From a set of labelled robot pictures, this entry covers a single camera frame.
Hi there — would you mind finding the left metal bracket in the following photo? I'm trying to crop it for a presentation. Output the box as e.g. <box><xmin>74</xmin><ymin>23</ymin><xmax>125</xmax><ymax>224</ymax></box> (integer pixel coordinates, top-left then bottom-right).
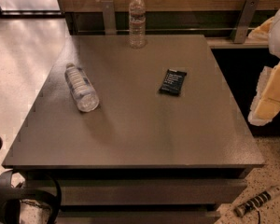
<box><xmin>101</xmin><ymin>0</ymin><xmax>117</xmax><ymax>35</ymax></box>

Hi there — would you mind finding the black robot base hoop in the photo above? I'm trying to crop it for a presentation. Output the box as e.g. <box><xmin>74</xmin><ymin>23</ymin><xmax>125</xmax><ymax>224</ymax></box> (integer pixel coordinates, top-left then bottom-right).
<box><xmin>0</xmin><ymin>170</ymin><xmax>62</xmax><ymax>224</ymax></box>

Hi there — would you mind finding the metal bracket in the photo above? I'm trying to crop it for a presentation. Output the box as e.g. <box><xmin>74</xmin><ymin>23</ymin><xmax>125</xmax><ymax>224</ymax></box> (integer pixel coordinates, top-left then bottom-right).
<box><xmin>101</xmin><ymin>0</ymin><xmax>117</xmax><ymax>35</ymax></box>
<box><xmin>231</xmin><ymin>0</ymin><xmax>259</xmax><ymax>43</ymax></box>

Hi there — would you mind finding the white power strip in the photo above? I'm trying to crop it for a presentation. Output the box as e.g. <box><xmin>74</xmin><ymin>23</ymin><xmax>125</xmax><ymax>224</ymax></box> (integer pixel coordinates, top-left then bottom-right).
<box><xmin>234</xmin><ymin>186</ymin><xmax>280</xmax><ymax>217</ymax></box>

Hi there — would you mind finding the right metal bracket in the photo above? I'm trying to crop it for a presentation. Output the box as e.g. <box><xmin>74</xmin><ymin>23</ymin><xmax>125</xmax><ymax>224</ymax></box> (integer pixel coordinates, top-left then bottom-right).
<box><xmin>231</xmin><ymin>0</ymin><xmax>259</xmax><ymax>43</ymax></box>

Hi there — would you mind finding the clear upright water bottle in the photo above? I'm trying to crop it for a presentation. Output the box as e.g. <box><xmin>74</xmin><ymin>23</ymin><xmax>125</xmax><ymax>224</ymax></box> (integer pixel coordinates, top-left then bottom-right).
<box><xmin>129</xmin><ymin>0</ymin><xmax>146</xmax><ymax>49</ymax></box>

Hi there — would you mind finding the blue label plastic water bottle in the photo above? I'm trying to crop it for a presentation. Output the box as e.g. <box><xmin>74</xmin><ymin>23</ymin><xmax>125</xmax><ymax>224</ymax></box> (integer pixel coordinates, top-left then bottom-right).
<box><xmin>64</xmin><ymin>63</ymin><xmax>100</xmax><ymax>112</ymax></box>

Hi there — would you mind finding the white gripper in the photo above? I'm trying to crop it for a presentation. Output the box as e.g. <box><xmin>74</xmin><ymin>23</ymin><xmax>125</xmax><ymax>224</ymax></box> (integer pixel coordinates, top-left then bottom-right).
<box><xmin>248</xmin><ymin>8</ymin><xmax>280</xmax><ymax>126</ymax></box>

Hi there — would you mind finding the wooden wall shelf ledge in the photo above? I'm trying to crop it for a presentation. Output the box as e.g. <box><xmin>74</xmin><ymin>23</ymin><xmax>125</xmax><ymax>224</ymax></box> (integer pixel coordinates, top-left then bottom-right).
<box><xmin>206</xmin><ymin>37</ymin><xmax>268</xmax><ymax>49</ymax></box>

